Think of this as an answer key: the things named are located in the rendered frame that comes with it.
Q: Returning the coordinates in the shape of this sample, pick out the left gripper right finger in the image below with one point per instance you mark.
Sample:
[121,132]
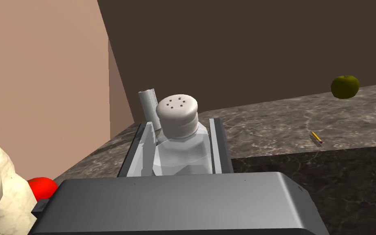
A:
[220,147]

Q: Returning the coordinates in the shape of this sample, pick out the glass salt shaker white cap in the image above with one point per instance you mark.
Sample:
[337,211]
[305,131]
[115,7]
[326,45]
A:
[179,137]

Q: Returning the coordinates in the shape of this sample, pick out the white paper towel roll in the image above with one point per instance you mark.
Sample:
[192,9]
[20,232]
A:
[149,106]

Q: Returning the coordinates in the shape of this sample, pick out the green apple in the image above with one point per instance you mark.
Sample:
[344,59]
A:
[345,86]

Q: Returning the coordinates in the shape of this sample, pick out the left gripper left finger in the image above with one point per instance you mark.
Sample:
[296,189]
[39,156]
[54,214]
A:
[139,156]

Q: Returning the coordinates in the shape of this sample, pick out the yellow pencil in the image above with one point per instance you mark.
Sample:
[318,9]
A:
[316,137]

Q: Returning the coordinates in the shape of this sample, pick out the red tomato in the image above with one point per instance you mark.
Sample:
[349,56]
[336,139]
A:
[42,187]

